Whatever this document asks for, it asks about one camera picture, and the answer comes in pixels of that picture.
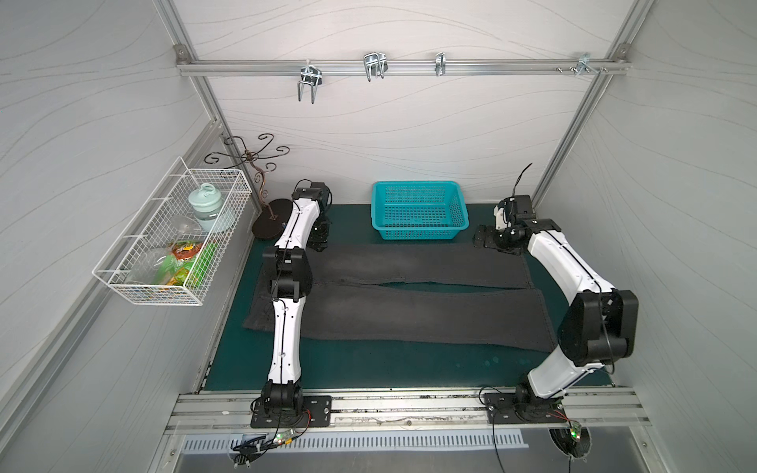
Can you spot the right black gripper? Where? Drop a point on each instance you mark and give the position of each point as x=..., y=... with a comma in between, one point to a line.
x=489, y=237

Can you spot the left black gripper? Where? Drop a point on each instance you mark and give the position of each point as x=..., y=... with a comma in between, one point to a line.
x=319, y=235

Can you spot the dark grey long pants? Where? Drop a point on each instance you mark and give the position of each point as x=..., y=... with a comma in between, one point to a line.
x=426, y=293

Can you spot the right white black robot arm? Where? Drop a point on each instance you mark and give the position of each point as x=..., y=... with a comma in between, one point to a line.
x=599, y=327

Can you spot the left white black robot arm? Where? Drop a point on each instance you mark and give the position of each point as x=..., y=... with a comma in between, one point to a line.
x=291, y=282

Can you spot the ornate metal hook stand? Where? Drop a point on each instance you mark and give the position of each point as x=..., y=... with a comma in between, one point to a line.
x=274, y=214

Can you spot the teal plastic basket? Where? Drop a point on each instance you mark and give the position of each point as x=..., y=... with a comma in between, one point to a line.
x=418, y=210

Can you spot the pale green lidded jar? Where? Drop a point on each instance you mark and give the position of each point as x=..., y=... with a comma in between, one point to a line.
x=206, y=201

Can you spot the clear plastic bag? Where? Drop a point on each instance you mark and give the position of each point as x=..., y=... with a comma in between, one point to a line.
x=147, y=265

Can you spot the colourful snack packet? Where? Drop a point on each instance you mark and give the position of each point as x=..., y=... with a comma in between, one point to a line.
x=187, y=264

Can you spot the green table mat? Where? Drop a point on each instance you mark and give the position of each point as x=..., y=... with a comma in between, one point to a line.
x=242, y=360

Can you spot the metal double hook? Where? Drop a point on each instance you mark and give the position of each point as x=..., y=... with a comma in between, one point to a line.
x=311, y=78

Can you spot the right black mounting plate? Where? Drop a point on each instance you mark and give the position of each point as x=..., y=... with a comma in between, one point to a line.
x=511, y=409

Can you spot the black mounting plate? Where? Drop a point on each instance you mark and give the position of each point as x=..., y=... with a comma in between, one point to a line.
x=511, y=409
x=305, y=412

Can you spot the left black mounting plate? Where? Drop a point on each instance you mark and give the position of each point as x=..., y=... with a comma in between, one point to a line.
x=305, y=412

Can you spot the small metal clip hook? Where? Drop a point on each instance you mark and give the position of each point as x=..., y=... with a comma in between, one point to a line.
x=440, y=64

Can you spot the metal loop hook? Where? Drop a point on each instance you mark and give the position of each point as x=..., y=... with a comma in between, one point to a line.
x=376, y=65

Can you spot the right circuit board in hole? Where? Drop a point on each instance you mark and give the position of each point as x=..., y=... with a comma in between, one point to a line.
x=573, y=440

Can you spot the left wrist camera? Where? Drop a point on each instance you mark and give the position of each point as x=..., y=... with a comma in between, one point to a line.
x=313, y=190

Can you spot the white wire wall basket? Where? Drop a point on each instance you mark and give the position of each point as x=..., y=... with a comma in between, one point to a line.
x=149, y=229

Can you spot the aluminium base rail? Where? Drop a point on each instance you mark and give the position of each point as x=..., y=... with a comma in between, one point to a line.
x=414, y=409

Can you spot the metal bracket hook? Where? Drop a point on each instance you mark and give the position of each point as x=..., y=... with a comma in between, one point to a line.
x=583, y=66

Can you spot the white slotted cable duct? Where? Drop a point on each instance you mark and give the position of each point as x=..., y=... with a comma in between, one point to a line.
x=363, y=442

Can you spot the left circuit board with wires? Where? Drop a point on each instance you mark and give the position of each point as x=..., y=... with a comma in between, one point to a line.
x=248, y=451

